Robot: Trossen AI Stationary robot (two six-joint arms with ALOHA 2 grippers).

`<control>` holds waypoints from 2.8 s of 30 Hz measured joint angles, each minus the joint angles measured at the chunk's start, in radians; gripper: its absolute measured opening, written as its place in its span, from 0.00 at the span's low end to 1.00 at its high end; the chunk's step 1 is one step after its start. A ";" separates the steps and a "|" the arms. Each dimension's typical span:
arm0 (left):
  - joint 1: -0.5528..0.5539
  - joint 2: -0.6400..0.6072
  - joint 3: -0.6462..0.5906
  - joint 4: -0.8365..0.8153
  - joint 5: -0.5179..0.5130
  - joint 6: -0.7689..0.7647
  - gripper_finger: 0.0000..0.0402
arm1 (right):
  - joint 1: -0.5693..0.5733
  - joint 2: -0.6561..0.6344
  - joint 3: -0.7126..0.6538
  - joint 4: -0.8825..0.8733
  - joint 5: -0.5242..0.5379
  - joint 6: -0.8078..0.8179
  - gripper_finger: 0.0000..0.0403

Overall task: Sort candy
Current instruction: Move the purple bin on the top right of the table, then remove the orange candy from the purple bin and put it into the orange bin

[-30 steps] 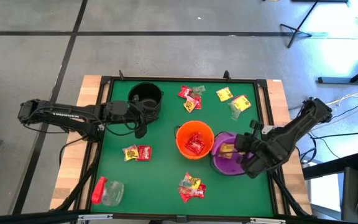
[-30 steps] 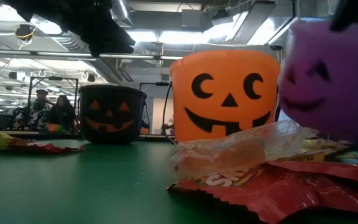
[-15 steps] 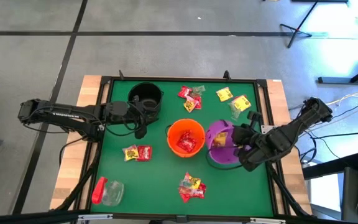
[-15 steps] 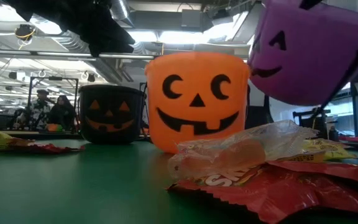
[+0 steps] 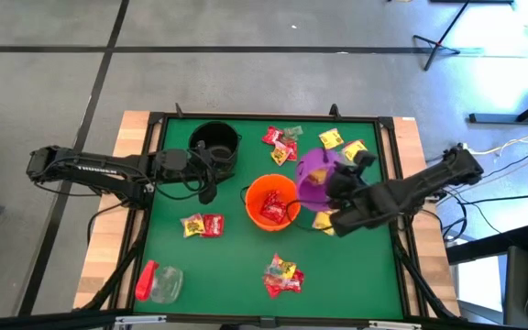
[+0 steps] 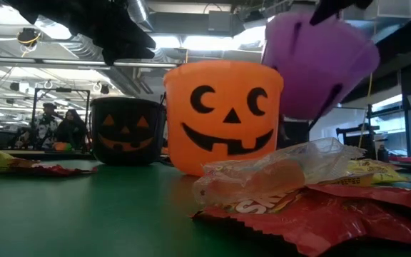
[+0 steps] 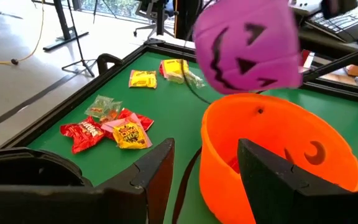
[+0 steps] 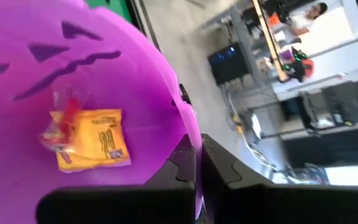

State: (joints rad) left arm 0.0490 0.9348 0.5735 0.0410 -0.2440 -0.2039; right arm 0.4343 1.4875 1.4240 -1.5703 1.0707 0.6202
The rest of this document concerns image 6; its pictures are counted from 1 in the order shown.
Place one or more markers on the white board panel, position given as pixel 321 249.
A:
pixel 348 121

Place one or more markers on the black pumpkin bucket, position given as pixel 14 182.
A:
pixel 128 107

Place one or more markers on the green table mat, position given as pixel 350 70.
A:
pixel 84 214

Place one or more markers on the purple pumpkin bucket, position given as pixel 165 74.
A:
pixel 319 64

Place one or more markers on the long tube ceiling light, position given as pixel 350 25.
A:
pixel 48 60

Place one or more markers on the small orange bucket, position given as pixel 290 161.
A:
pixel 63 146

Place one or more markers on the red Skittles candy packet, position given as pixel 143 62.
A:
pixel 387 198
pixel 55 170
pixel 316 228

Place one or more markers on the round silver air duct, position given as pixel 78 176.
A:
pixel 137 10

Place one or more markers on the person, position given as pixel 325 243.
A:
pixel 71 130
pixel 46 125

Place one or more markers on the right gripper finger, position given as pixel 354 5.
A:
pixel 341 6

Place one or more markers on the black metal rig frame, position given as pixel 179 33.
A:
pixel 63 90

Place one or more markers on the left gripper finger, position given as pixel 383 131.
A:
pixel 127 57
pixel 137 39

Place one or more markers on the black monitor screen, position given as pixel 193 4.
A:
pixel 296 133

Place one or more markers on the orange pumpkin bucket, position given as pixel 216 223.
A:
pixel 223 78

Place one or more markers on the clear gummy candy bag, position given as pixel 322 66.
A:
pixel 262 175

